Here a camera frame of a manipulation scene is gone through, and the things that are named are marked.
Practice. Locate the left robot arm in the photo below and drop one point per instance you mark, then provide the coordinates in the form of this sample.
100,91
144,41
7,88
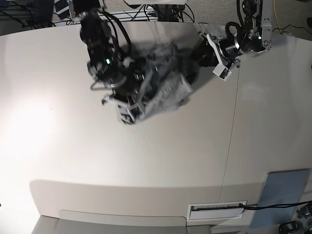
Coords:
251,34

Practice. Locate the blue-grey flat panel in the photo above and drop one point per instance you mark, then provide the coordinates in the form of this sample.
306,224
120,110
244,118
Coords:
284,187

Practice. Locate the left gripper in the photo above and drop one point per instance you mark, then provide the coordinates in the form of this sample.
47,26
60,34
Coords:
215,51

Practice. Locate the white cable grommet box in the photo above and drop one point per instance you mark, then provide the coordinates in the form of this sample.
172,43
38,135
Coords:
215,211

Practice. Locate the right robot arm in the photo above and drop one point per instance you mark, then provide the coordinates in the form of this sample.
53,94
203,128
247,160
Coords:
115,63

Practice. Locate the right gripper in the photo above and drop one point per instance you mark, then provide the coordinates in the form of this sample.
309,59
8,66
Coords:
131,89

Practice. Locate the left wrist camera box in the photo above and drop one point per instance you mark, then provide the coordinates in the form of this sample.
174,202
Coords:
222,72

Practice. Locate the grey T-shirt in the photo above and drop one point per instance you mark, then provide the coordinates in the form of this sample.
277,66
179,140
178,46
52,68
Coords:
175,72

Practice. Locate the black device bottom right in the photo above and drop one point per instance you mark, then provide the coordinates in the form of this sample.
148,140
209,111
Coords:
292,227

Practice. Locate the black labelled power box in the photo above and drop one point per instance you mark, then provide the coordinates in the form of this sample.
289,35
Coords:
62,9

